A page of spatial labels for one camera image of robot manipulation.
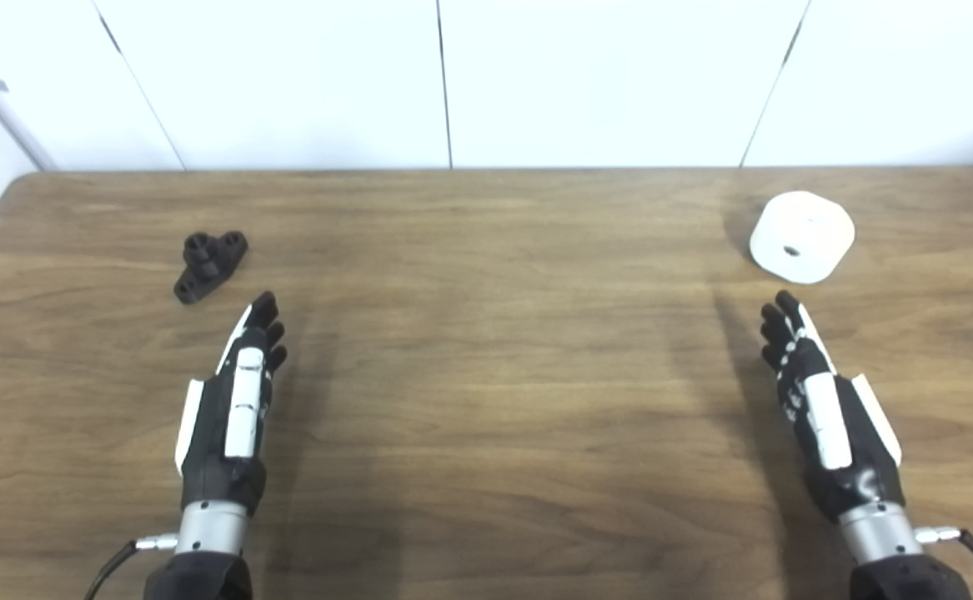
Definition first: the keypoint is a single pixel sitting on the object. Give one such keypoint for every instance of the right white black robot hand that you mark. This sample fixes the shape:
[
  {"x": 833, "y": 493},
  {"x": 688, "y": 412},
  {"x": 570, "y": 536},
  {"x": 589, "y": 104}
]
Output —
[{"x": 830, "y": 421}]

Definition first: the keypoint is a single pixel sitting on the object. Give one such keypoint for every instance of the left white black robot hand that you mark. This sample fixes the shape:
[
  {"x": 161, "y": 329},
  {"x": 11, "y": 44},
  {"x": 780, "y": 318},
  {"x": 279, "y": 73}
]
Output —
[{"x": 243, "y": 408}]

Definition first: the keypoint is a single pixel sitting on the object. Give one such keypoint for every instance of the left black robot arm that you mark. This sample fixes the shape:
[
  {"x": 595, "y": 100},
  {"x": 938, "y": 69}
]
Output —
[{"x": 207, "y": 533}]

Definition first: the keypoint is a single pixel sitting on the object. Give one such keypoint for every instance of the black plastic holder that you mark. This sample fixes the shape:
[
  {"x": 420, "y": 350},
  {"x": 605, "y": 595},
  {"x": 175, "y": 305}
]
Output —
[{"x": 207, "y": 267}]

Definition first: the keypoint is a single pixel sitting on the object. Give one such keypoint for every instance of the round white plastic piece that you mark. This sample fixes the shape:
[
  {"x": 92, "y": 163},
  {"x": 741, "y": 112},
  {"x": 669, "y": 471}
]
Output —
[{"x": 807, "y": 229}]

